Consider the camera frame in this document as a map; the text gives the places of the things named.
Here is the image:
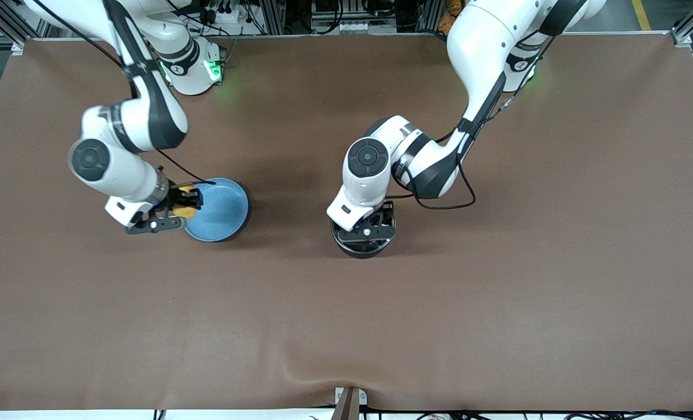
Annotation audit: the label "yellow potato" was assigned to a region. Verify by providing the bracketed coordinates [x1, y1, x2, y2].
[174, 185, 199, 220]

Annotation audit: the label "glass lid with blue knob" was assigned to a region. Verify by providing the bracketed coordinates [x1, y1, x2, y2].
[332, 225, 395, 254]

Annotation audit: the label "blue round plate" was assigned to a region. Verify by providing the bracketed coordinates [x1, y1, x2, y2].
[184, 178, 250, 243]

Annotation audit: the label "brown table cover sheet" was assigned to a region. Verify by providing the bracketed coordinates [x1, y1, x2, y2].
[0, 32, 693, 412]

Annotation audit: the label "metal table edge clamp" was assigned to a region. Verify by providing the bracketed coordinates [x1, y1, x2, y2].
[334, 386, 368, 420]

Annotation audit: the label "white power strip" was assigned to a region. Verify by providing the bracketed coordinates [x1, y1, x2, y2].
[204, 6, 248, 25]

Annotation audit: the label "black saucepan with blue handle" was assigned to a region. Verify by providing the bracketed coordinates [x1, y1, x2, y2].
[330, 219, 397, 259]

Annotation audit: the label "silver aluminium frame post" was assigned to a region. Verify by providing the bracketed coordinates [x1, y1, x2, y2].
[258, 0, 286, 36]
[416, 0, 443, 33]

